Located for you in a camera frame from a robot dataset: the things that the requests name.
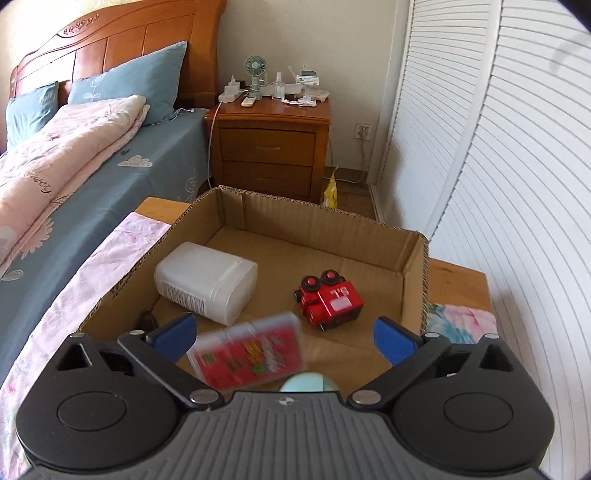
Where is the white louvered closet door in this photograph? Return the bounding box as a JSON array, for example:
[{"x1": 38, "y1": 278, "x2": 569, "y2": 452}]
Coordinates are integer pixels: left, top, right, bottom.
[
  {"x1": 425, "y1": 0, "x2": 591, "y2": 480},
  {"x1": 369, "y1": 0, "x2": 505, "y2": 237}
]

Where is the small green desk fan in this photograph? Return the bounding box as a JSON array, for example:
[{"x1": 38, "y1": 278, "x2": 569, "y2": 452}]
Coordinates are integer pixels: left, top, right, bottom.
[{"x1": 243, "y1": 54, "x2": 269, "y2": 99}]

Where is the red packet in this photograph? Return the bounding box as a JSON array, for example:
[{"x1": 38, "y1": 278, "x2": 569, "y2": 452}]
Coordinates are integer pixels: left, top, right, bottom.
[{"x1": 187, "y1": 311, "x2": 308, "y2": 392}]

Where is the brown cardboard box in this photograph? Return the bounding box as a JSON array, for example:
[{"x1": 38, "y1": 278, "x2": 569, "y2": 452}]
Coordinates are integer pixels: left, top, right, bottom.
[{"x1": 78, "y1": 185, "x2": 431, "y2": 402}]

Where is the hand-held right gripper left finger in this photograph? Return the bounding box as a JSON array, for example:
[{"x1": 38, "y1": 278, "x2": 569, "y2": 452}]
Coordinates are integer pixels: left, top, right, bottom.
[{"x1": 55, "y1": 311, "x2": 227, "y2": 409}]

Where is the blue bed sheet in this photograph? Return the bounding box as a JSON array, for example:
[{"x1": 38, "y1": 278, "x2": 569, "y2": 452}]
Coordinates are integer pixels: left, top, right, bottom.
[{"x1": 0, "y1": 107, "x2": 211, "y2": 394}]

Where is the white power strip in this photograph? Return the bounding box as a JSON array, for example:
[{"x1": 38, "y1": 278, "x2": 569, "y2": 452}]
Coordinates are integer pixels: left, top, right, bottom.
[{"x1": 219, "y1": 76, "x2": 250, "y2": 103}]

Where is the small blue floral pillow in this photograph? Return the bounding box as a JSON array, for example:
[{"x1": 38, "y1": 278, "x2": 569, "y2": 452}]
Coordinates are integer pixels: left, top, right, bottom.
[{"x1": 6, "y1": 82, "x2": 60, "y2": 151}]

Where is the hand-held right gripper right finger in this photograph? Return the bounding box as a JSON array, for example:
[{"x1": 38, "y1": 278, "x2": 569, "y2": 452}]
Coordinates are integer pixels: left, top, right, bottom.
[{"x1": 346, "y1": 316, "x2": 516, "y2": 409}]

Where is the white charging cable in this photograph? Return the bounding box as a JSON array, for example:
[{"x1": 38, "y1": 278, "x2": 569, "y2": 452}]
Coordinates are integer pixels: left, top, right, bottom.
[{"x1": 206, "y1": 102, "x2": 223, "y2": 186}]

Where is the white phone stand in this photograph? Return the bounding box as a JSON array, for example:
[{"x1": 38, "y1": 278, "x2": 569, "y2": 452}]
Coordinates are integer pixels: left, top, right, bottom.
[{"x1": 295, "y1": 65, "x2": 322, "y2": 105}]

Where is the wooden bed headboard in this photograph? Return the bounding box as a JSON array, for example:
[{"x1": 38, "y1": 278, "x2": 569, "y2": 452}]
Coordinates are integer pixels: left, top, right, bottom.
[{"x1": 9, "y1": 0, "x2": 228, "y2": 112}]

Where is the wooden nightstand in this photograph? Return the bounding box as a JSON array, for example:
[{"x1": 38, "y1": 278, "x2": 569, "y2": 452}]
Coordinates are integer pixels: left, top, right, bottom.
[{"x1": 205, "y1": 95, "x2": 334, "y2": 204}]

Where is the white flat box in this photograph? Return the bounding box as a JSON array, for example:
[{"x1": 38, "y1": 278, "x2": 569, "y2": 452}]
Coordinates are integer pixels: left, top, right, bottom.
[{"x1": 284, "y1": 83, "x2": 331, "y2": 103}]

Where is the mint green rounded case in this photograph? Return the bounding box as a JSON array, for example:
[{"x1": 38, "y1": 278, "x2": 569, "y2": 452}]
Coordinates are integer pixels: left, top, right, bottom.
[{"x1": 279, "y1": 373, "x2": 343, "y2": 394}]

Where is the yellow plastic bag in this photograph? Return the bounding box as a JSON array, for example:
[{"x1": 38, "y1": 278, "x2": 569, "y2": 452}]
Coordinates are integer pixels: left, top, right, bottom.
[{"x1": 322, "y1": 166, "x2": 341, "y2": 209}]

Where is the red toy cube car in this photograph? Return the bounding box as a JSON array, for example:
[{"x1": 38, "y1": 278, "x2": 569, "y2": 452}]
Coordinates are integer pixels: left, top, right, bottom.
[{"x1": 294, "y1": 270, "x2": 365, "y2": 332}]

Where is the white plastic container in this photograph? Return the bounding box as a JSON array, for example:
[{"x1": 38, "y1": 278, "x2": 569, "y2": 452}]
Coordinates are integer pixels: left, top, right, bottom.
[{"x1": 154, "y1": 242, "x2": 259, "y2": 324}]

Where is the pink floral blanket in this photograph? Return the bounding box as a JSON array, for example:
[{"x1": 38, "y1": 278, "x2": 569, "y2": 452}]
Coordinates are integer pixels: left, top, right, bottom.
[{"x1": 0, "y1": 95, "x2": 151, "y2": 278}]

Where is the large blue floral pillow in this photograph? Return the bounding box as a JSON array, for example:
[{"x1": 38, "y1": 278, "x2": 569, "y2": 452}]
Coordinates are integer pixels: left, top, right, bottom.
[{"x1": 68, "y1": 41, "x2": 189, "y2": 128}]

